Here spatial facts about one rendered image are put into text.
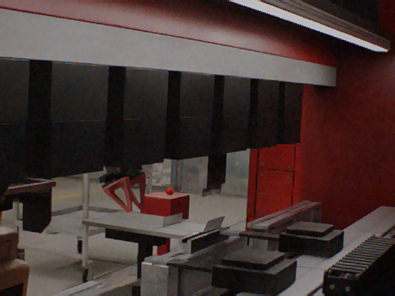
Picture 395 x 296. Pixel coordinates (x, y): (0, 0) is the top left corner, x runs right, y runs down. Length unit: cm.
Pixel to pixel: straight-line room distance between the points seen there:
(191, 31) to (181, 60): 7
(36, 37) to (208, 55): 55
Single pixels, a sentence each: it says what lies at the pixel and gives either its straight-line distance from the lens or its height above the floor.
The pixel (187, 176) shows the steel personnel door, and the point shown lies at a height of 20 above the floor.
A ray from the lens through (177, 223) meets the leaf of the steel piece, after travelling 172.
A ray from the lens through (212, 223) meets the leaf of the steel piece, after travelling 164.
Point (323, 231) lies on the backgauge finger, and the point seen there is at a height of 103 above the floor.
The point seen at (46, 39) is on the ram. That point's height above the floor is 137.
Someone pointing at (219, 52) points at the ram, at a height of 139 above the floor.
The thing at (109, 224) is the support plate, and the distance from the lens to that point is 168.
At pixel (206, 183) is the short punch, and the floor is 111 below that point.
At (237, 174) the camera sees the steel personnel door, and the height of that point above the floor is 28.
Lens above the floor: 131
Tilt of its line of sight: 4 degrees down
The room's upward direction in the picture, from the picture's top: 3 degrees clockwise
